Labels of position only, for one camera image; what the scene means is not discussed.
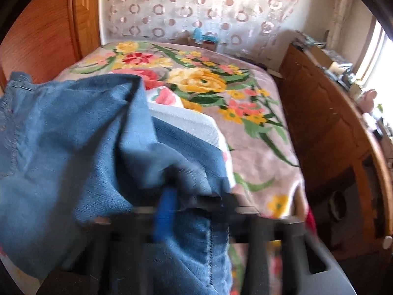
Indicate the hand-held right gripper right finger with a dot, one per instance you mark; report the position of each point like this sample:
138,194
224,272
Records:
261,239

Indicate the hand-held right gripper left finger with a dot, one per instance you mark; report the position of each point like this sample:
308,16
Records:
166,210

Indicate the blue denim pants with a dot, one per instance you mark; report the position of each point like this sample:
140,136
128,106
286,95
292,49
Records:
76,144

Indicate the red cloth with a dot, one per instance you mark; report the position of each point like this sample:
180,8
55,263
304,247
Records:
310,221

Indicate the beige floral blanket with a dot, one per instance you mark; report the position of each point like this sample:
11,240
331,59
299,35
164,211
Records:
261,159

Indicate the white blanket with pink flowers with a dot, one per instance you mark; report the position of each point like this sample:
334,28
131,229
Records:
190,123

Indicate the white round knob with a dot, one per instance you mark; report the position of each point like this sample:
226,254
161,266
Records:
388,242

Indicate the wooden dresser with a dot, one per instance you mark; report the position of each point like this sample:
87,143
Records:
322,113

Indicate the blue toy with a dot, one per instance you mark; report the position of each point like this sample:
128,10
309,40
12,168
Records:
206,37

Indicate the clutter of small items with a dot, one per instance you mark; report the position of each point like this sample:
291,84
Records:
340,67

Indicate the white curtain with circles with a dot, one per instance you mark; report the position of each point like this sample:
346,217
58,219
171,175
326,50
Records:
196,3

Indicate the wooden wardrobe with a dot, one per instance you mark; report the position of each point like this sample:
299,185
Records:
40,37

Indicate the window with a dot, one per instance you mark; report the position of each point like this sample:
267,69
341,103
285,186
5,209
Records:
376,55

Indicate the cream lace curtain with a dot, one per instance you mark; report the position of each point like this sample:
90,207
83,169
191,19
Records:
342,9

